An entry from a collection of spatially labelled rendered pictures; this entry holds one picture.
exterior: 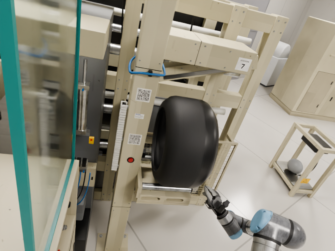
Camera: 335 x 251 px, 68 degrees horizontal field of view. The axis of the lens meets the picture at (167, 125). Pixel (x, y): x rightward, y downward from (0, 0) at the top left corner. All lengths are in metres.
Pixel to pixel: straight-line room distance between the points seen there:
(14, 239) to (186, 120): 0.90
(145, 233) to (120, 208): 0.71
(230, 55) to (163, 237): 1.74
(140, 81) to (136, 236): 1.61
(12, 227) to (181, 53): 1.17
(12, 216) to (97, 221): 1.58
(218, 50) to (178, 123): 0.53
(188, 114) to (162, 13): 0.53
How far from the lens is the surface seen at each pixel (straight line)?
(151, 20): 1.19
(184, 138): 1.31
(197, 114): 1.39
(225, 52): 1.59
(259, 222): 1.21
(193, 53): 1.54
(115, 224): 2.03
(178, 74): 1.71
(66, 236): 1.40
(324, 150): 3.37
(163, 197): 1.67
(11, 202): 1.07
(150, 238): 2.51
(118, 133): 1.44
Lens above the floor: 2.07
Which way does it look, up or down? 31 degrees down
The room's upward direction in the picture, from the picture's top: 15 degrees clockwise
